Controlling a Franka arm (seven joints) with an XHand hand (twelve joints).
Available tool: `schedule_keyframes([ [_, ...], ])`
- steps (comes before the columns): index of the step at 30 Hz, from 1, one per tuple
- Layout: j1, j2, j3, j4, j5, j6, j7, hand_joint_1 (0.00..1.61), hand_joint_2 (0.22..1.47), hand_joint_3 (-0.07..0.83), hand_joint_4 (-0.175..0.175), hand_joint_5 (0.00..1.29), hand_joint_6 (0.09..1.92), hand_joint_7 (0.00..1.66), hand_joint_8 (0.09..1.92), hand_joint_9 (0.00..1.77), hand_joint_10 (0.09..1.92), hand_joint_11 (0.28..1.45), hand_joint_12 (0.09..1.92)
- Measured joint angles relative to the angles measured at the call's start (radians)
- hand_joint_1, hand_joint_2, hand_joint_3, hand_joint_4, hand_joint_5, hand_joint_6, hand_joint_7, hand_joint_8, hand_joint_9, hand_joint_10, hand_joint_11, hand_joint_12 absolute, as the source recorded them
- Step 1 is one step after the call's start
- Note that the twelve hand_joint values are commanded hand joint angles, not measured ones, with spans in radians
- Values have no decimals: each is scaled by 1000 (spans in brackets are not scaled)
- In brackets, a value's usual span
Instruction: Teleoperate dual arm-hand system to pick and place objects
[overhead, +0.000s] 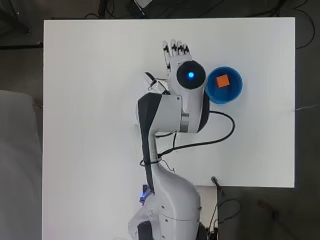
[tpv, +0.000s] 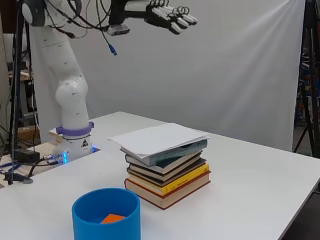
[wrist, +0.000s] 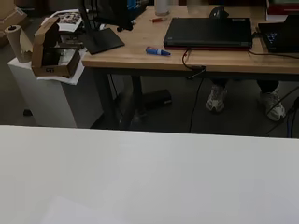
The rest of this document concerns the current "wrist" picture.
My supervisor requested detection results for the black box under desk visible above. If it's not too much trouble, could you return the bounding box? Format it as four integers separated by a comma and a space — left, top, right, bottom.
141, 89, 173, 110

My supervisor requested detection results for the wooden desk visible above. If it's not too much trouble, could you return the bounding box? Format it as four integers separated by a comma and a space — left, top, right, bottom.
81, 4, 299, 131

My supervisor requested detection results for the blue marker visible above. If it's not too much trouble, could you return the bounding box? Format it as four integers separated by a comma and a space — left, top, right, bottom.
145, 46, 172, 57

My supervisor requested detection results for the person's left foot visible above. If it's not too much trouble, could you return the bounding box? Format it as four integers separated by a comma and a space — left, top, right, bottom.
206, 84, 228, 114

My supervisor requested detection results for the black monitor stand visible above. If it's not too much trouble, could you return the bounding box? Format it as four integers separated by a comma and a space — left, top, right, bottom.
78, 0, 126, 56

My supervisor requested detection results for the closed black laptop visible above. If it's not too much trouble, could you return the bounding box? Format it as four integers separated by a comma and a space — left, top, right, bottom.
163, 17, 253, 51

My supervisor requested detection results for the white bottle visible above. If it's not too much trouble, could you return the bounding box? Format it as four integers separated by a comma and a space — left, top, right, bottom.
154, 0, 171, 17

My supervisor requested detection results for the open cardboard box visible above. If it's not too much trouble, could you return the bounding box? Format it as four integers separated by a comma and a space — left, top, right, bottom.
31, 16, 82, 78

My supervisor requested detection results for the black computer mouse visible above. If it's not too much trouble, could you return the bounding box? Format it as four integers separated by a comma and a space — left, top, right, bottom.
208, 5, 230, 20

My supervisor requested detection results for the brown paper roll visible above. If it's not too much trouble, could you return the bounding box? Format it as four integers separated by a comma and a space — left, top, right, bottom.
4, 24, 34, 64

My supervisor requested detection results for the open black laptop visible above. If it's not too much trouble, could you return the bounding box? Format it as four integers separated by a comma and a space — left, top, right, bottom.
257, 13, 299, 54

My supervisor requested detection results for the red book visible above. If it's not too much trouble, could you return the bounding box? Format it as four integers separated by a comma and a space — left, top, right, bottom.
265, 0, 299, 22

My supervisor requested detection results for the black laptop cable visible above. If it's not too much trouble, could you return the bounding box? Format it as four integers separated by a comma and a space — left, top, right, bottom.
181, 47, 208, 134

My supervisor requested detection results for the white pedestal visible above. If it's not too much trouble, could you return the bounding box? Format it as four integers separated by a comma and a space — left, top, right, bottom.
7, 48, 106, 129

